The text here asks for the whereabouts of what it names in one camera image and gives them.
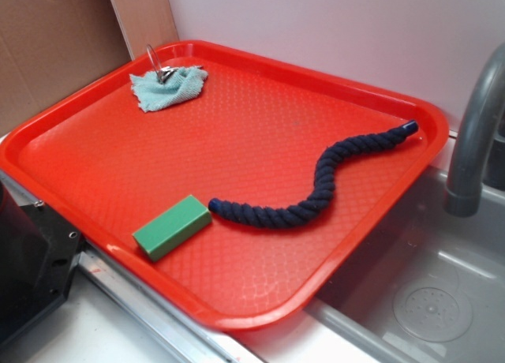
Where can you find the grey plastic sink basin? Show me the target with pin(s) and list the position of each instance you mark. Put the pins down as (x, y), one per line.
(423, 286)

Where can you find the grey toy faucet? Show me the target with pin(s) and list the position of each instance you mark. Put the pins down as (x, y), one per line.
(478, 156)

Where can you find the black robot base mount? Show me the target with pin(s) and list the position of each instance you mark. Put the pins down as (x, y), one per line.
(39, 253)

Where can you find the light blue cloth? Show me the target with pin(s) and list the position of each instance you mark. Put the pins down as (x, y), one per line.
(181, 84)

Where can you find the silver keys on ring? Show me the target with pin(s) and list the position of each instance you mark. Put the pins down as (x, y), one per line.
(162, 74)

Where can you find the green rectangular block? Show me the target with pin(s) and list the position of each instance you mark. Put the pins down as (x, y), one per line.
(172, 228)

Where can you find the red plastic tray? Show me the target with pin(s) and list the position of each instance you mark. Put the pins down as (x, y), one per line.
(253, 135)

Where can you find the brown cardboard panel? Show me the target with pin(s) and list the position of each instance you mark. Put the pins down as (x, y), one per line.
(52, 48)

